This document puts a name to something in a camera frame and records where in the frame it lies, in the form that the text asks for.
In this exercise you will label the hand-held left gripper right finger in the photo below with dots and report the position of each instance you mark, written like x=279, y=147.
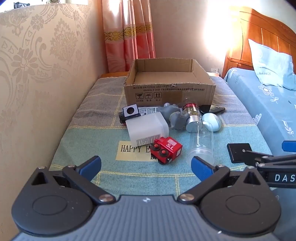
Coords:
x=201, y=168

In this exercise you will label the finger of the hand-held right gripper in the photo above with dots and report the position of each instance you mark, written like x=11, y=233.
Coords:
x=239, y=153
x=289, y=145

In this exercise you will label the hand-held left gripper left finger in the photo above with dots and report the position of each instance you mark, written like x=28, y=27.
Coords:
x=91, y=165

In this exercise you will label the clear plastic jar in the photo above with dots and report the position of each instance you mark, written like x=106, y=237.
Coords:
x=202, y=143

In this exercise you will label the red toy train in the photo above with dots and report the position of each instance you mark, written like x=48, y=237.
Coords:
x=166, y=149

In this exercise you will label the light blue round case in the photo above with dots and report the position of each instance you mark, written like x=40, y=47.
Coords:
x=211, y=121

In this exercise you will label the capsule bottle with silver cap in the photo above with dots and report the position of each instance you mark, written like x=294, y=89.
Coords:
x=193, y=119

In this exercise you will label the black oval case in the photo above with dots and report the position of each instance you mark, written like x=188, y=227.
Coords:
x=212, y=109

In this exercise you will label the grey cat figurine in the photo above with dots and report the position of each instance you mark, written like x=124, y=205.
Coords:
x=174, y=115

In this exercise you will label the black toy train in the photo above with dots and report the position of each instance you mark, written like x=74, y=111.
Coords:
x=129, y=113

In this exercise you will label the white plastic container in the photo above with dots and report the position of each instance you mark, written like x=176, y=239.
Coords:
x=148, y=128

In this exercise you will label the small barcode label box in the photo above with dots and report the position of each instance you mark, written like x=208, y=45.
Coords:
x=148, y=110

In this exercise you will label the brown cardboard box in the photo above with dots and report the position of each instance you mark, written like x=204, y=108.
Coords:
x=168, y=91

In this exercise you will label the blue flower bed sheet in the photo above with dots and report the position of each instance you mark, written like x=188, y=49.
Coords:
x=259, y=104

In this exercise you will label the blue flower pillow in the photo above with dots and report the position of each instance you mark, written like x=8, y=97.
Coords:
x=272, y=67

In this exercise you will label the wooden table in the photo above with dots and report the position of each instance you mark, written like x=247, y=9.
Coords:
x=113, y=74

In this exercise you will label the wooden bed headboard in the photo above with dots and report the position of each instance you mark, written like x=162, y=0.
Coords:
x=261, y=37

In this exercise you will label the pink curtain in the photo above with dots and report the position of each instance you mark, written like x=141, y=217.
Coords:
x=128, y=34

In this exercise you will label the white wall outlet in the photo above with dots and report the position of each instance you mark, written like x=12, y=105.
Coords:
x=214, y=70

